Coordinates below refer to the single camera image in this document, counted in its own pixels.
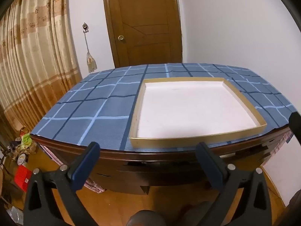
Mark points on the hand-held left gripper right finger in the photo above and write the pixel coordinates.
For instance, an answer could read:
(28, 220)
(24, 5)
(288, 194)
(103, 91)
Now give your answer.
(210, 167)

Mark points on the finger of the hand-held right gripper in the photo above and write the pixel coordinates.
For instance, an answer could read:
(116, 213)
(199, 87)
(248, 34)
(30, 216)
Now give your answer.
(296, 127)

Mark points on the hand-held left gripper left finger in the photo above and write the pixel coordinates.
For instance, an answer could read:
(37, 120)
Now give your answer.
(85, 167)

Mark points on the shallow cardboard tray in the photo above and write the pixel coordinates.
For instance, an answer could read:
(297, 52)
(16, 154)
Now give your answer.
(195, 108)

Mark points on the dark wooden desk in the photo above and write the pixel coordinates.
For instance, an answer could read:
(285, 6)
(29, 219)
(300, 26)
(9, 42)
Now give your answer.
(164, 167)

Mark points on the blue plaid tablecloth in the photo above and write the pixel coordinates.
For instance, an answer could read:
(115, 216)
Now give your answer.
(94, 108)

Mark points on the round tin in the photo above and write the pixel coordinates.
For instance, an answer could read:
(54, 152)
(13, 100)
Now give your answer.
(22, 159)

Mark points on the red box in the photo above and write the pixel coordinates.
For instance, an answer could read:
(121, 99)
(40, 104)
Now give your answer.
(22, 179)

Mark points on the bright green cloth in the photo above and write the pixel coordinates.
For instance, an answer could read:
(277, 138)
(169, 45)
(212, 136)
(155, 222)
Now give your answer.
(26, 141)

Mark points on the tasselled curtain tieback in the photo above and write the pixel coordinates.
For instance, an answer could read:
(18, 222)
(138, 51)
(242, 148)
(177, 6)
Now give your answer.
(90, 62)

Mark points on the beige patterned curtain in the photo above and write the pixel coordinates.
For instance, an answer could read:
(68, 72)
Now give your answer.
(33, 63)

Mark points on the brass door knob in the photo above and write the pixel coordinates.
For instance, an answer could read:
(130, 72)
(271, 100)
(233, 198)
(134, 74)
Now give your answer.
(121, 38)

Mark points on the brown wooden door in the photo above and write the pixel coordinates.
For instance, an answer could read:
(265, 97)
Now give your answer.
(143, 23)

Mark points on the metal wall hook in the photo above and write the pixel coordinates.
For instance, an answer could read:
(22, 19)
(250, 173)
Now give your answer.
(85, 27)

